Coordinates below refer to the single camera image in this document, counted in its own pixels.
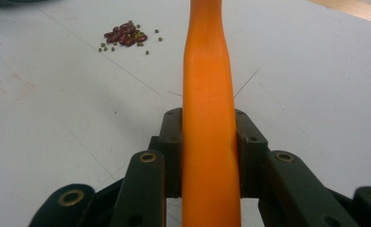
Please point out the light wooden board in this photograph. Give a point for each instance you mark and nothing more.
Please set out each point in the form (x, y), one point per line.
(360, 9)

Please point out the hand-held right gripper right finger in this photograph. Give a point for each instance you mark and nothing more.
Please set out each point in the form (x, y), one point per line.
(249, 151)

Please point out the pile of red and green beans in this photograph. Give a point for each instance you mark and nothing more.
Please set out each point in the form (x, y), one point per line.
(126, 35)

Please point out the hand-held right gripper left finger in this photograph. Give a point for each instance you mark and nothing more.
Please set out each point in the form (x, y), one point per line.
(171, 151)

